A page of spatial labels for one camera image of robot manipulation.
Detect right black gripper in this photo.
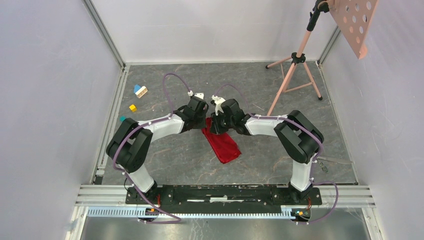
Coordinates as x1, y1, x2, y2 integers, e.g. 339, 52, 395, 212
209, 109, 235, 135

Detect red cloth napkin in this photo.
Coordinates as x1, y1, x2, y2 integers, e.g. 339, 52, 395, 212
201, 117, 242, 164

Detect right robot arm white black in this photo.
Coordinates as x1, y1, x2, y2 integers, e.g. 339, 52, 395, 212
210, 95, 324, 204

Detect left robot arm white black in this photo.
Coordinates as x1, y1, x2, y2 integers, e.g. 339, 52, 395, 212
106, 93, 209, 204

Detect blue white toy block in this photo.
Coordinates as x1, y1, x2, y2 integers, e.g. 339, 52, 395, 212
133, 84, 148, 98

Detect yellow toy cube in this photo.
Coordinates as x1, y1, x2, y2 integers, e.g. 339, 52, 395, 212
129, 104, 137, 112

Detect pink tripod stand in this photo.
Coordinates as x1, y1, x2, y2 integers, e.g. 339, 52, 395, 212
265, 0, 331, 116

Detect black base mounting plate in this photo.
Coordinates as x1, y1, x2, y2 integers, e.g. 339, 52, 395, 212
145, 184, 323, 214

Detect iridescent spoon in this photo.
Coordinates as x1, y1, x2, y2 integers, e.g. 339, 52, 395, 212
319, 161, 329, 174

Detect pink perforated board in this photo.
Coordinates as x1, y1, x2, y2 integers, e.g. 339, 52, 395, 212
329, 0, 379, 60

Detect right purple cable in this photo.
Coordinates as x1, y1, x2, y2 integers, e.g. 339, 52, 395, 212
213, 83, 339, 226

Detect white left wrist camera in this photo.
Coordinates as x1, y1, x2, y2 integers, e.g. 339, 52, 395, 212
187, 90, 205, 100

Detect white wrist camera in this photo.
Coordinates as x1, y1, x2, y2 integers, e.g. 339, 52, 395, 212
210, 95, 226, 116
187, 90, 205, 100

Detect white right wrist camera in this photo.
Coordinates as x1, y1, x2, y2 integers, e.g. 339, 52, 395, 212
210, 95, 226, 116

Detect white slotted cable duct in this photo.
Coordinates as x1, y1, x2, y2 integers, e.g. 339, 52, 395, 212
87, 206, 295, 220

